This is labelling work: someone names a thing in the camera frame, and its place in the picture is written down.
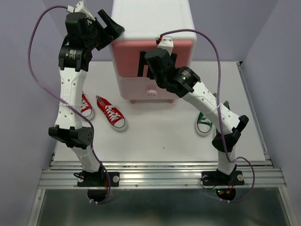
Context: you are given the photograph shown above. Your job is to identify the green sneaker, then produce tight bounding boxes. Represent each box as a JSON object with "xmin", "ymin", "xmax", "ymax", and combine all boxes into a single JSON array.
[
  {"xmin": 212, "ymin": 100, "xmax": 230, "ymax": 139},
  {"xmin": 194, "ymin": 112, "xmax": 213, "ymax": 137}
]

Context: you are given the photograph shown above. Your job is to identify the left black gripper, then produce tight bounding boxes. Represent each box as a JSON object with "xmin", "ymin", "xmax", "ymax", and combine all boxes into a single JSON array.
[{"xmin": 85, "ymin": 9, "xmax": 125, "ymax": 50}]

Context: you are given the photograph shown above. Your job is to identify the light pink lower drawer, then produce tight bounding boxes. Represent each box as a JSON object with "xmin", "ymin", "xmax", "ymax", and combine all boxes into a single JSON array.
[{"xmin": 117, "ymin": 76, "xmax": 179, "ymax": 101}]

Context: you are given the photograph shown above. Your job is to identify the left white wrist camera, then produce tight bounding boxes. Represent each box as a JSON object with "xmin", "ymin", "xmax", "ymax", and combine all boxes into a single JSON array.
[{"xmin": 67, "ymin": 0, "xmax": 94, "ymax": 20}]

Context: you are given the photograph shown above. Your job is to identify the white shoe cabinet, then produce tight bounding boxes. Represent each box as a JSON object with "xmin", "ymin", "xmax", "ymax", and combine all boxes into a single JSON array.
[{"xmin": 110, "ymin": 0, "xmax": 197, "ymax": 104}]

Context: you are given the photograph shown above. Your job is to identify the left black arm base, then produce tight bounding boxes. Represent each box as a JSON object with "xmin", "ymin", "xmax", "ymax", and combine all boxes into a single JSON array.
[{"xmin": 73, "ymin": 170, "xmax": 120, "ymax": 205}]

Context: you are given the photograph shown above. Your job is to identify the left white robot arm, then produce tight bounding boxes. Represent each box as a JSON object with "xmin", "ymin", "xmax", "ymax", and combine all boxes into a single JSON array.
[{"xmin": 48, "ymin": 9, "xmax": 125, "ymax": 186}]

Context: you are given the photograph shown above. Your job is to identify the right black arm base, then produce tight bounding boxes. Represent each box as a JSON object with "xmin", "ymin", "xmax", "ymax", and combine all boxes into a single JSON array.
[{"xmin": 199, "ymin": 170, "xmax": 245, "ymax": 201}]

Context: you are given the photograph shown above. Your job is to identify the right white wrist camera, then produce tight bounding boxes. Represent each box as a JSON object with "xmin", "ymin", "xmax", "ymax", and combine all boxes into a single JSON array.
[{"xmin": 155, "ymin": 35, "xmax": 174, "ymax": 55}]

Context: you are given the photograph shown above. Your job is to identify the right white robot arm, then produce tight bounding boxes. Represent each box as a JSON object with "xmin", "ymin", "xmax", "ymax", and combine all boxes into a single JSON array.
[{"xmin": 138, "ymin": 48, "xmax": 249, "ymax": 184}]

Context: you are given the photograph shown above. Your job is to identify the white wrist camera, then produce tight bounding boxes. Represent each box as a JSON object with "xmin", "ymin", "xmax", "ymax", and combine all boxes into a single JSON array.
[
  {"xmin": 67, "ymin": 0, "xmax": 94, "ymax": 20},
  {"xmin": 155, "ymin": 35, "xmax": 174, "ymax": 55}
]

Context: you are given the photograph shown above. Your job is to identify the aluminium mounting rail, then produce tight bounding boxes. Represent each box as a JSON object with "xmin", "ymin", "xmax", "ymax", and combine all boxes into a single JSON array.
[{"xmin": 38, "ymin": 160, "xmax": 286, "ymax": 189}]

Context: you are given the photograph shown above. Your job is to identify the red sneaker far left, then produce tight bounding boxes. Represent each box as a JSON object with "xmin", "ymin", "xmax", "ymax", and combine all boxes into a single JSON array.
[{"xmin": 80, "ymin": 93, "xmax": 95, "ymax": 120}]

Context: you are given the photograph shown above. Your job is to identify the red sneaker near cabinet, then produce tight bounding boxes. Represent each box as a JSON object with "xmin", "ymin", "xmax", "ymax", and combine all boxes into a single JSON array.
[{"xmin": 95, "ymin": 96, "xmax": 127, "ymax": 132}]

